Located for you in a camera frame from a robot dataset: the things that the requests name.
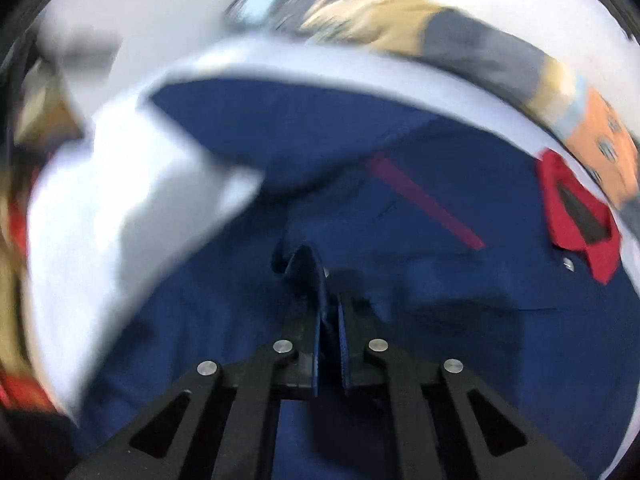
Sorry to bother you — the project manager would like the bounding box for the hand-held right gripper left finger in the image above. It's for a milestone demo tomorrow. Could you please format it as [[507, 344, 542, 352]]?
[[65, 246, 329, 480]]

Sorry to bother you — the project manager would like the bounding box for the light blue bed sheet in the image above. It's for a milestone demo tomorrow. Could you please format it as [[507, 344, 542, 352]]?
[[27, 35, 601, 426]]

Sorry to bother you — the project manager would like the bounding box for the patchwork quilt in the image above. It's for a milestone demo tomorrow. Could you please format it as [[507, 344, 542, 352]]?
[[225, 0, 640, 211]]

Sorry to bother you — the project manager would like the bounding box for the navy blue jacket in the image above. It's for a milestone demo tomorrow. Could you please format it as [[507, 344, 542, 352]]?
[[75, 77, 640, 480]]

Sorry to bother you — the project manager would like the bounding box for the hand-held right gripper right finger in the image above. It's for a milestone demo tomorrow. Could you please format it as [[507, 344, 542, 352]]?
[[338, 293, 588, 480]]

